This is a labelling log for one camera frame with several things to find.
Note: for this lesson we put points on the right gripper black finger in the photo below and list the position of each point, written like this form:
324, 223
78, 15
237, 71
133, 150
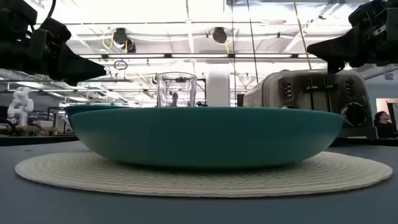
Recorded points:
335, 46

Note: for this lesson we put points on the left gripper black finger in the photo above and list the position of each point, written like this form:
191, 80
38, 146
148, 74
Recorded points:
84, 70

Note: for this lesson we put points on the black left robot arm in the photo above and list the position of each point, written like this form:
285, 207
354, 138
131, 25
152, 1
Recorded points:
12, 46

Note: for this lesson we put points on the teal bowl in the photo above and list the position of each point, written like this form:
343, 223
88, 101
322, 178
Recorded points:
77, 110

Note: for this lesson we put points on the silver four-slot toaster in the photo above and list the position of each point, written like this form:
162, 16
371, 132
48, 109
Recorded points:
298, 99

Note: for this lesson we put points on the white robot figure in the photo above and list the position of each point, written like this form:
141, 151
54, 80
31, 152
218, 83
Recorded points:
20, 105

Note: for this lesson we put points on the background workbench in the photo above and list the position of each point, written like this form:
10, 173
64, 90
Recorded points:
37, 129

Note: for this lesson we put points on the person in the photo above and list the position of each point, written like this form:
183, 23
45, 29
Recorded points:
174, 99
383, 124

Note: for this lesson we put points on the clear drinking glass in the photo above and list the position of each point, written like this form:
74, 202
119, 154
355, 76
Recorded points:
177, 87

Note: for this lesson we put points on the white round pillar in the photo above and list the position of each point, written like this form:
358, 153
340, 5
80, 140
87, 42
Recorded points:
218, 90

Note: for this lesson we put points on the teal plate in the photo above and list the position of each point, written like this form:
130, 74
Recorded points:
205, 137

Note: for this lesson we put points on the round white woven placemat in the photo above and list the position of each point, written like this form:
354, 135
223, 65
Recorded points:
199, 183

